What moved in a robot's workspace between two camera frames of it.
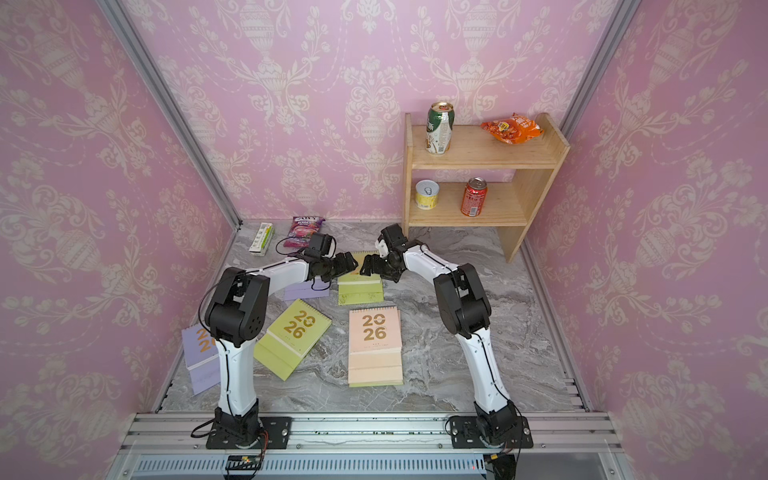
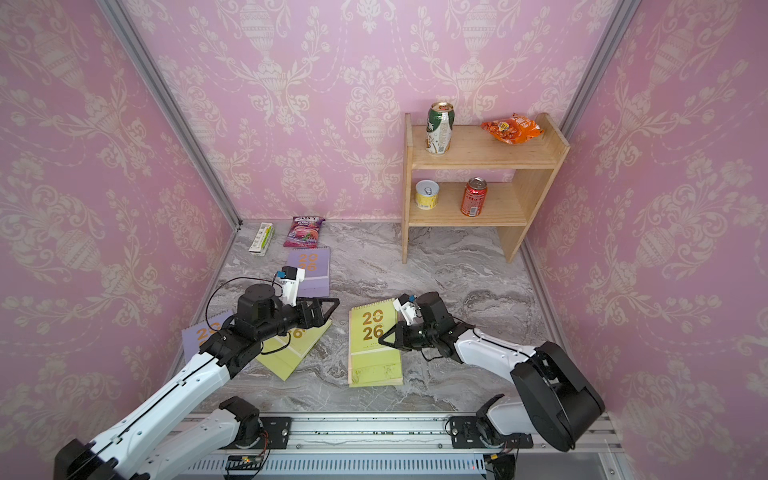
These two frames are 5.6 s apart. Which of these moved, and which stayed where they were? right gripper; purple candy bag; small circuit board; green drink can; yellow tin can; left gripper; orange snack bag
Moved: right gripper; left gripper
Stayed: small circuit board; green drink can; yellow tin can; purple candy bag; orange snack bag
